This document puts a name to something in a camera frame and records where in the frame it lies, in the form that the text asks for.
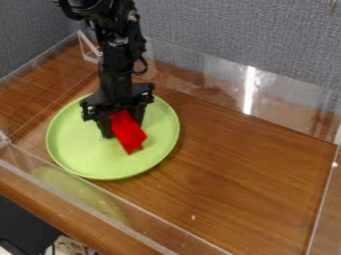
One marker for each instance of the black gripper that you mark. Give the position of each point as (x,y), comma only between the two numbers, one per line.
(97,105)

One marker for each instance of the red block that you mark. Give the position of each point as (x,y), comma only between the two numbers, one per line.
(127,131)

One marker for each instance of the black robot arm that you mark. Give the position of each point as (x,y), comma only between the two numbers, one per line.
(115,21)

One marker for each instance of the green round plate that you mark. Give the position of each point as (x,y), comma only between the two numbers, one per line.
(78,149)

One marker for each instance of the black box under table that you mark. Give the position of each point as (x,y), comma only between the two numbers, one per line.
(25,235)

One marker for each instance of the clear acrylic corner bracket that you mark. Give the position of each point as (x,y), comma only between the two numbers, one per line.
(89,50)

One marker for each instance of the clear acrylic enclosure wall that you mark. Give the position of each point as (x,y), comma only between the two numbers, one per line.
(250,184)

